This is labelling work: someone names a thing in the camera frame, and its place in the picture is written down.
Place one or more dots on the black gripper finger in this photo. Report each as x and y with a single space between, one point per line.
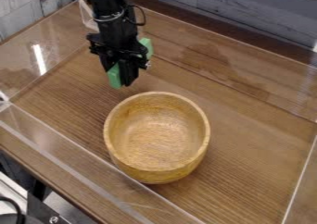
109 61
129 70

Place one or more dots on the green rectangular block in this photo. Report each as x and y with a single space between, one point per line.
141 58

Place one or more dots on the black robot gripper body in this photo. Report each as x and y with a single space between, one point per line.
116 39

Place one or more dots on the black metal frame bracket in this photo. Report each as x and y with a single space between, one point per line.
42 214

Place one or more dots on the brown wooden bowl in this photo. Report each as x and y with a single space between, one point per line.
157 134

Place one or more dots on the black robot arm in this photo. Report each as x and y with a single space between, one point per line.
112 9

